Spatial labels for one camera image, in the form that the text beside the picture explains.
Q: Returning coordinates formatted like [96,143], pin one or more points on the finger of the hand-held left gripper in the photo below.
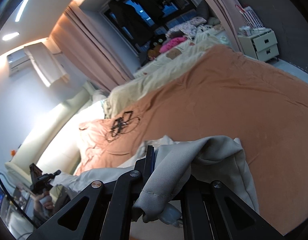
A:
[56,174]

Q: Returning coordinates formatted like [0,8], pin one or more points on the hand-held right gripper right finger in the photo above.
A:
[194,205]

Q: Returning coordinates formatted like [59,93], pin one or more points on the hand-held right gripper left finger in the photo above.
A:
[150,160]

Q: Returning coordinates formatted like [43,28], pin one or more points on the light grey zip jacket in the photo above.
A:
[174,170]

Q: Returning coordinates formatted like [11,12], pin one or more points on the person's left hand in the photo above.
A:
[45,201]

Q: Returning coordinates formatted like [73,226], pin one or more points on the small orange toy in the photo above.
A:
[13,153]

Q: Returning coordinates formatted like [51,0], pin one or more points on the cream padded headboard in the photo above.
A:
[44,130]

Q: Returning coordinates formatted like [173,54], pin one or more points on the pink pillow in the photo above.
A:
[94,140]

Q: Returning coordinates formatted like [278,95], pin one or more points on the cream duvet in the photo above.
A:
[129,92]

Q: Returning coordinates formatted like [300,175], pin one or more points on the white pillow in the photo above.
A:
[94,110]

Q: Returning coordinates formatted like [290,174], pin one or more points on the orange-brown blanket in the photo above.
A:
[231,100]

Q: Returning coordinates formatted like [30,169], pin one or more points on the cream bear-print blanket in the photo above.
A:
[174,53]

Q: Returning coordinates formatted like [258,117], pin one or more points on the white hanging garment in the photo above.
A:
[46,65]

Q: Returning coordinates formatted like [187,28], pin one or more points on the white air conditioner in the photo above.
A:
[16,65]

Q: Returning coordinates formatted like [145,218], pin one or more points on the dark plush toy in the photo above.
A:
[156,42]

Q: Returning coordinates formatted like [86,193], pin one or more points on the pink plush toy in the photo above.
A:
[172,42]

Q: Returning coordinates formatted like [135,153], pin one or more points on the pink curtain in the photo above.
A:
[94,50]
[219,7]

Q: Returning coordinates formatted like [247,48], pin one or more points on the dark hanging coat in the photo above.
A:
[129,22]

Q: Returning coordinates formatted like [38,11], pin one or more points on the grey pillow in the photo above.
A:
[204,11]

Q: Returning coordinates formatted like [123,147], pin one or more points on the small white device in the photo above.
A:
[245,31]

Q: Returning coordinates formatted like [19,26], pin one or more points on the cream nightstand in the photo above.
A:
[264,45]

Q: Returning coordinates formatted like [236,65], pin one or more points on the white power strip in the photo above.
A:
[261,30]

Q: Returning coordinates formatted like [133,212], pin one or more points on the striped gift bag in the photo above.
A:
[251,17]

